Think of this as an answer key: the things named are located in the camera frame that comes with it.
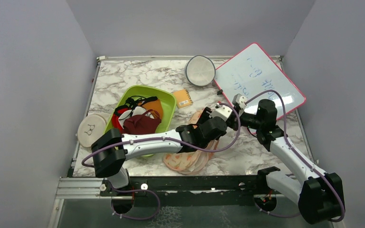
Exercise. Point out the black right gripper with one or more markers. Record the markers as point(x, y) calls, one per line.
point(232, 121)

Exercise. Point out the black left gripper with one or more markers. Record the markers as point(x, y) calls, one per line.
point(206, 116)

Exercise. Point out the peach floral mesh laundry bag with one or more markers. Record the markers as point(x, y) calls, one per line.
point(188, 163)

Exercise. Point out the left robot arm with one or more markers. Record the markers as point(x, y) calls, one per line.
point(112, 149)

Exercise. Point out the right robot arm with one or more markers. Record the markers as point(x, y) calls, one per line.
point(318, 194)

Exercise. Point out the orange bra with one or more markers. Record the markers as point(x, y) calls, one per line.
point(153, 105)

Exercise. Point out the maroon bra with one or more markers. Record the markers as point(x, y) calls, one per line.
point(141, 124)

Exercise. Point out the red and white bra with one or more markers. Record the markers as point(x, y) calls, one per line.
point(121, 115)

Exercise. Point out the flat round white laundry bag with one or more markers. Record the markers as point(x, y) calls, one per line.
point(90, 130)

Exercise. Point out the yellow spiral notebook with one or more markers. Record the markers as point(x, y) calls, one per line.
point(183, 98)

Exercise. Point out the green plastic tray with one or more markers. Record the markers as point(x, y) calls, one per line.
point(147, 144)

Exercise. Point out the pink framed whiteboard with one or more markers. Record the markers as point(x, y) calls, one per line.
point(253, 74)

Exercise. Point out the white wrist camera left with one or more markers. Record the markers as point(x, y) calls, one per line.
point(221, 111)

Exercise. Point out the black strap bra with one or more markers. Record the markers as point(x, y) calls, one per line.
point(134, 101)

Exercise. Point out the aluminium table frame rail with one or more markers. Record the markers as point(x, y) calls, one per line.
point(82, 188)

